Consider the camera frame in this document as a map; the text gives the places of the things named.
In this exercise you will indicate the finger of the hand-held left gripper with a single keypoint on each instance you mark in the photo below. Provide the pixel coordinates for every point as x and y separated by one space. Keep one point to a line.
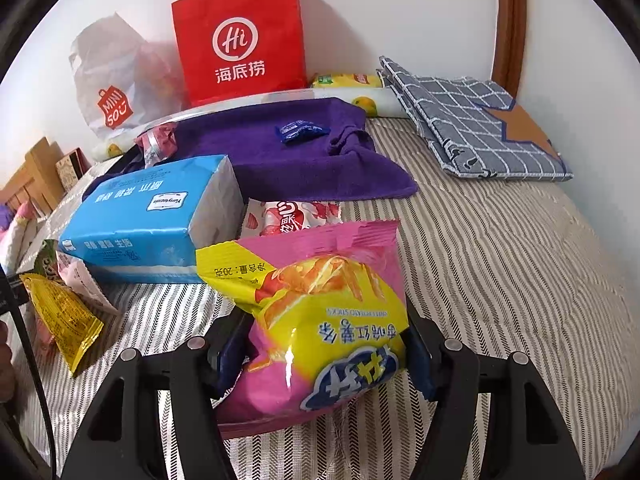
12 292

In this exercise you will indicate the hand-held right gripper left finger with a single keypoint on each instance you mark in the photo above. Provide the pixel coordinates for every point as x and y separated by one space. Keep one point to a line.
230 360

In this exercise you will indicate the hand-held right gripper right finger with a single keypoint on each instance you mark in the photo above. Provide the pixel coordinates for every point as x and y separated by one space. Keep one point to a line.
417 360

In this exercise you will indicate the green snack packet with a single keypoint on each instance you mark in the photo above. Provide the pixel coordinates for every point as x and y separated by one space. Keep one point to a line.
47 262

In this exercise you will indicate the pink and yellow snack bag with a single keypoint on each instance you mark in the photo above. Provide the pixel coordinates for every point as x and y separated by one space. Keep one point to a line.
320 320

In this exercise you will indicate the strawberry print snack packet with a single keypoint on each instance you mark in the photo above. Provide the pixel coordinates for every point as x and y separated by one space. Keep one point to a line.
285 217

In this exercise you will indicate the person's left hand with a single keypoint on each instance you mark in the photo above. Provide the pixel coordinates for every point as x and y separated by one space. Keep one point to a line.
5 365

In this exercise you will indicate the yellow snack packet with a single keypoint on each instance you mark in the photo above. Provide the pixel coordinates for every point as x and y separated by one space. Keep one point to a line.
60 320

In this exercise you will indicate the pink triangular snack packet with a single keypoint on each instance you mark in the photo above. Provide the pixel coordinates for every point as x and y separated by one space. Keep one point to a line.
42 342
80 280

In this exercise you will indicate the striped bed cover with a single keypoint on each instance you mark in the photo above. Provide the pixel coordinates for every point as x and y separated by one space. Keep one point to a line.
500 285

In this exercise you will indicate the wooden furniture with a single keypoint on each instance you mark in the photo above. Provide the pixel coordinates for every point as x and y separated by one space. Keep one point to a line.
35 175

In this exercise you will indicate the patterned box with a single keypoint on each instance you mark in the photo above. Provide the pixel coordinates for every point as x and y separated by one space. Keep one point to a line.
70 167

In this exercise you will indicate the blue tissue pack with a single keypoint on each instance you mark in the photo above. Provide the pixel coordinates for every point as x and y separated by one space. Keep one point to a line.
140 220

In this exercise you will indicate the purple towel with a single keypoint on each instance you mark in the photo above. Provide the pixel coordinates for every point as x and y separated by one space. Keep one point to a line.
300 165

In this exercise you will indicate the small blue wrapper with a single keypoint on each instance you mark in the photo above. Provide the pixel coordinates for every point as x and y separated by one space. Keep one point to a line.
297 131

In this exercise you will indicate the white plastic bag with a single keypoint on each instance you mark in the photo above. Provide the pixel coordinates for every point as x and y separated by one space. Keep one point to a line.
110 70

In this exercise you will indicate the grey checked folded cloth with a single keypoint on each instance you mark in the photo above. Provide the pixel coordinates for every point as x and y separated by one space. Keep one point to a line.
450 115

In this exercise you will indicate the yellow drink pack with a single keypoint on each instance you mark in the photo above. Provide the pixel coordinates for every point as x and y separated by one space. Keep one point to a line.
345 80

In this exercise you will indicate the red paper bag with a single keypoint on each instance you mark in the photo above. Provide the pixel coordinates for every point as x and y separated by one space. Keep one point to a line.
240 20

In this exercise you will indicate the brown wooden frame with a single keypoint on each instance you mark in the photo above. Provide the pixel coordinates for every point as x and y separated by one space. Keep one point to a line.
510 20

